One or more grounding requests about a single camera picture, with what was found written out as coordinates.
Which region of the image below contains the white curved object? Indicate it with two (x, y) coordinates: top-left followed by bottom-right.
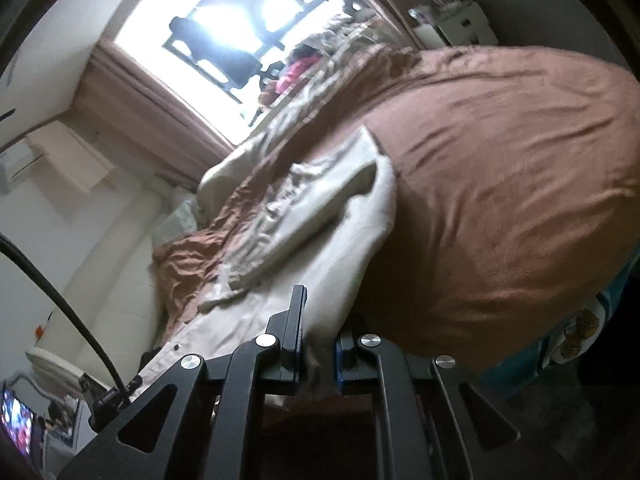
(25, 347), (86, 386)

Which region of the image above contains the beige jacket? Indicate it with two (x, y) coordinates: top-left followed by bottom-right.
(135, 125), (398, 401)

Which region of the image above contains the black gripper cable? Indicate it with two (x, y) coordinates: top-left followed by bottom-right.
(0, 232), (131, 401)

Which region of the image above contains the cloth-covered air conditioner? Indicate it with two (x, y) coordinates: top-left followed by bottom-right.
(0, 122), (116, 196)

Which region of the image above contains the colourful screen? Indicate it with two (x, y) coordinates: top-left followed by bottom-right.
(0, 382), (36, 456)

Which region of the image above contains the white pillow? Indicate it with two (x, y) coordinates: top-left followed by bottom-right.
(152, 195), (201, 246)

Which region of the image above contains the pink cloth by window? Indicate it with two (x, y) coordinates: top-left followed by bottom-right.
(275, 57), (321, 93)

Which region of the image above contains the pile of light clothes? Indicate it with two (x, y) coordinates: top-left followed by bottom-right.
(300, 10), (381, 61)

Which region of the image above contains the blue printed bed sheet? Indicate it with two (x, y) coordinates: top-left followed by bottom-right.
(480, 265), (640, 386)

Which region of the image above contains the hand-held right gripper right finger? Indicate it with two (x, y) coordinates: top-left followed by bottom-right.
(336, 332), (521, 480)

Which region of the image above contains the white nightstand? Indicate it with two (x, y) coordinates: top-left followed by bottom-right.
(410, 2), (501, 48)

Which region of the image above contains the bed with brown sheet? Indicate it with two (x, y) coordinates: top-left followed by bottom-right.
(152, 42), (640, 376)

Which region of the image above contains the beige blanket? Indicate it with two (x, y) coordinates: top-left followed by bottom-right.
(197, 25), (381, 201)

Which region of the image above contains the cream padded headboard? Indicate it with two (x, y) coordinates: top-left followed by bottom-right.
(30, 180), (171, 376)

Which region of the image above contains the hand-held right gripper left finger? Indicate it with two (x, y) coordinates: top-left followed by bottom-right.
(57, 285), (308, 480)

